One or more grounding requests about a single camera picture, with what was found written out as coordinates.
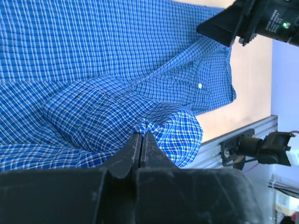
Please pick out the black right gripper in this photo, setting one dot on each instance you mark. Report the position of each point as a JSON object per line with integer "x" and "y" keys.
{"x": 274, "y": 19}

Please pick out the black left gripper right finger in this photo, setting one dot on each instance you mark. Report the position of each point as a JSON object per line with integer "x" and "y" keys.
{"x": 166, "y": 194}

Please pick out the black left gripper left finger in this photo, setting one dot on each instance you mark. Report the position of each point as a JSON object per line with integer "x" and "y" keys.
{"x": 102, "y": 195}

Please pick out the blue plaid long sleeve shirt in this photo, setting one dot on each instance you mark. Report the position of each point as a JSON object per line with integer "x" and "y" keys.
{"x": 78, "y": 77}

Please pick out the aluminium table frame rail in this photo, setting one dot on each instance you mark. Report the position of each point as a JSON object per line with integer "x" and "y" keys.
{"x": 213, "y": 153}

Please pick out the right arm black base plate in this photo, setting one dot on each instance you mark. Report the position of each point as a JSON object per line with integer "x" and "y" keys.
{"x": 229, "y": 150}

